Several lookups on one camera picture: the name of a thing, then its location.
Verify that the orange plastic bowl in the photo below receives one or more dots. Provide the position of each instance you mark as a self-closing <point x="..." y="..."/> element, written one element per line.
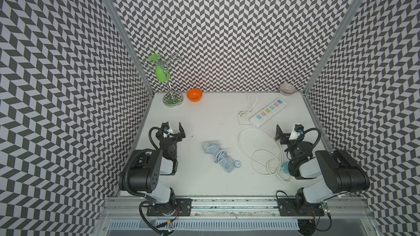
<point x="194" y="95"/>

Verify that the patterned ceramic bowl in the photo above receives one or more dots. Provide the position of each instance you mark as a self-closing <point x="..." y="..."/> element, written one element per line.
<point x="287" y="89"/>

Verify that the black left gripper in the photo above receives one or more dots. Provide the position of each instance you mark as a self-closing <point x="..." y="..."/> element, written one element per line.
<point x="177" y="135"/>

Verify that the aluminium corner post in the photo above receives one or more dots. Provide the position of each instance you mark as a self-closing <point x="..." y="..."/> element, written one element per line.
<point x="118" y="24"/>
<point x="344" y="24"/>

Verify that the white strip with coloured labels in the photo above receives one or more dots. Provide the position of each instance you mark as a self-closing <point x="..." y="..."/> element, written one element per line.
<point x="268" y="113"/>

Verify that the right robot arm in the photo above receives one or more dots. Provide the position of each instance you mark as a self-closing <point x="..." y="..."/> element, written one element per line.
<point x="337" y="173"/>

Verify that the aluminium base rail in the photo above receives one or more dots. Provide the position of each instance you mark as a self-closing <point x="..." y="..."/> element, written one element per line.
<point x="267" y="215"/>

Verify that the teal power strip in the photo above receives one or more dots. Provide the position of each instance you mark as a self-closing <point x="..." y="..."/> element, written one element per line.
<point x="285" y="167"/>

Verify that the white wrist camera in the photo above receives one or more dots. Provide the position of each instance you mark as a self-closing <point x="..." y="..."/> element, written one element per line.
<point x="294" y="135"/>
<point x="167" y="130"/>

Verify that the pale blue power strip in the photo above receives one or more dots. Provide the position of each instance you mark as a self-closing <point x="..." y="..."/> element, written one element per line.
<point x="225" y="160"/>

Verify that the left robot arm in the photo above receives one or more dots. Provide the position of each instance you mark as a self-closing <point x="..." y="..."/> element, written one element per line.
<point x="140" y="176"/>

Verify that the chrome wire stand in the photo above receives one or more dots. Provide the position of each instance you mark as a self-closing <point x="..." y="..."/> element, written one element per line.
<point x="172" y="98"/>

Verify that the green plastic banana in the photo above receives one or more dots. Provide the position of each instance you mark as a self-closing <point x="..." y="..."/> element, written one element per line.
<point x="160" y="65"/>

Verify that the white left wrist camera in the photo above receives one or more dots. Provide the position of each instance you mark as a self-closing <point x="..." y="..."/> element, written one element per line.
<point x="167" y="130"/>

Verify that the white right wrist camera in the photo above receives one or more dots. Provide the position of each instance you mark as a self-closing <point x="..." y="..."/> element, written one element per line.
<point x="294" y="135"/>

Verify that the left aluminium corner post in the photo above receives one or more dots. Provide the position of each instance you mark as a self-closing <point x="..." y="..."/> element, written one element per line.
<point x="118" y="24"/>

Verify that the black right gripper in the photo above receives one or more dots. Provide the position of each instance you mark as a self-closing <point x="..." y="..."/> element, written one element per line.
<point x="279" y="134"/>

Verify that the right aluminium corner post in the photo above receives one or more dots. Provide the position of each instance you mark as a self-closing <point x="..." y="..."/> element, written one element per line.
<point x="344" y="24"/>

